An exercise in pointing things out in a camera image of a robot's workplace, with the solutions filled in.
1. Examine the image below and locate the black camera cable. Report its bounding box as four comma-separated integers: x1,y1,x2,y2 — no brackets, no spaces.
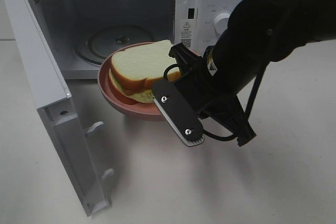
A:
163,58,271,142

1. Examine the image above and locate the glass microwave turntable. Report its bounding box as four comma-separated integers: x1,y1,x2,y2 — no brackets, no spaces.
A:
74,24,154,65

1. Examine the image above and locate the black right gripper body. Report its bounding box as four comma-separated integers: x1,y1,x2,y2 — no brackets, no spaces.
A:
173,57,235,115

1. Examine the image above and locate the white microwave oven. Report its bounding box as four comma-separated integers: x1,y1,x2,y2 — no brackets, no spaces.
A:
34,0,241,80

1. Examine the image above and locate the white microwave door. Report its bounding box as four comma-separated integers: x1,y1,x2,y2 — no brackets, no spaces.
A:
4,0,113,216

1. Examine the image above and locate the white upper microwave knob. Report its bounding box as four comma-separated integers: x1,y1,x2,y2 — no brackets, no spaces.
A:
213,11,231,34

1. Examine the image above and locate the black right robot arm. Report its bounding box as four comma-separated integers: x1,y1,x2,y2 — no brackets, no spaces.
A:
167,0,335,147

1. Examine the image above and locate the white bread sandwich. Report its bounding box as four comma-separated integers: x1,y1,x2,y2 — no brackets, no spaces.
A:
109,40,176,105

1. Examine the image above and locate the pink round plate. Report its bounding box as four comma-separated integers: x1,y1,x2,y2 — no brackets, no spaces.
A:
98,40,176,121

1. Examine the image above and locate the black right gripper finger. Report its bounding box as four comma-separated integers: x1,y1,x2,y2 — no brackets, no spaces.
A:
169,43,203,73
200,94,256,147

